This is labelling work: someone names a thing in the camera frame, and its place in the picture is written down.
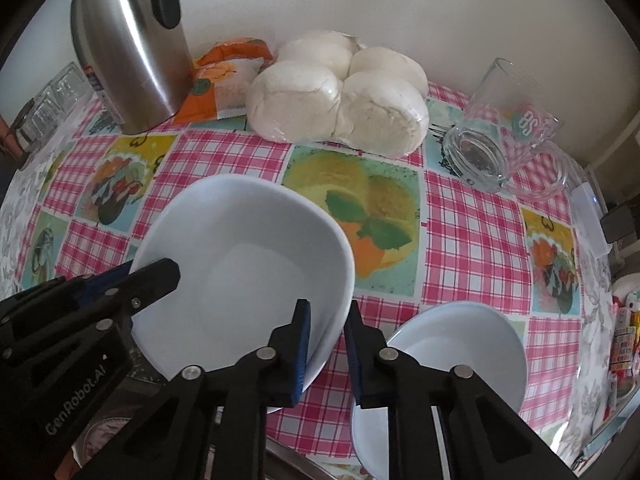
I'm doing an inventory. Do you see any clear glass mug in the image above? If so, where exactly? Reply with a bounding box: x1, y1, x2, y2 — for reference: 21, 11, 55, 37
442, 58, 568, 202

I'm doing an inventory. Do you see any colourful snack package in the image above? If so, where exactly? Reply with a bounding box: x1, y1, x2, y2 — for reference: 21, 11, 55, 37
610, 288, 639, 399

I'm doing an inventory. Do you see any small light blue bowl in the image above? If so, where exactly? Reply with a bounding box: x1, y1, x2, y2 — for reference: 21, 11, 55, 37
349, 301, 530, 480

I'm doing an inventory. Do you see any stainless steel thermos jug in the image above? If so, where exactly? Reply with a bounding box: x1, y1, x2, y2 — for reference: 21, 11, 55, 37
70, 0, 193, 134

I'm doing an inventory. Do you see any bag of white buns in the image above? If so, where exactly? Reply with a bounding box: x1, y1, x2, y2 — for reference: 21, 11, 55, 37
245, 30, 430, 158

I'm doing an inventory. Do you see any checked fruit pattern tablecloth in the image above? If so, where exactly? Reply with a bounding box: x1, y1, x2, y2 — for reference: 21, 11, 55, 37
1, 99, 615, 463

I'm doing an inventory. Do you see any white power strip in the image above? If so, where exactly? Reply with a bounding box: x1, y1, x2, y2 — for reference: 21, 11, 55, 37
570, 182, 612, 258

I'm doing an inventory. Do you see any floral rim plate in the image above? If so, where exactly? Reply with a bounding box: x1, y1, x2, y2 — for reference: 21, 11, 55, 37
73, 406, 137, 467

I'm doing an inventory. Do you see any orange snack packet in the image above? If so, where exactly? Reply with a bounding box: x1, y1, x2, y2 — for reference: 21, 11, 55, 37
174, 37, 273, 124

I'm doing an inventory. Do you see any black charger plug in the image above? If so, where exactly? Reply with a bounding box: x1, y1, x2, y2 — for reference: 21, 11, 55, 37
600, 205, 636, 244

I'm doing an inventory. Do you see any white ceramic bowl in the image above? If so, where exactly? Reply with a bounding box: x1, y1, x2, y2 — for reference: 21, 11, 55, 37
130, 174, 355, 387

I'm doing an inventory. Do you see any glass teapot black handle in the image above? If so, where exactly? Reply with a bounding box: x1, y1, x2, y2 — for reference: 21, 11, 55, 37
3, 98, 43, 166

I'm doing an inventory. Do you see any upturned drinking glass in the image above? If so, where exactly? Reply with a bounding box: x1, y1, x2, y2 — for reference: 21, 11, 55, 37
50, 62, 91, 116

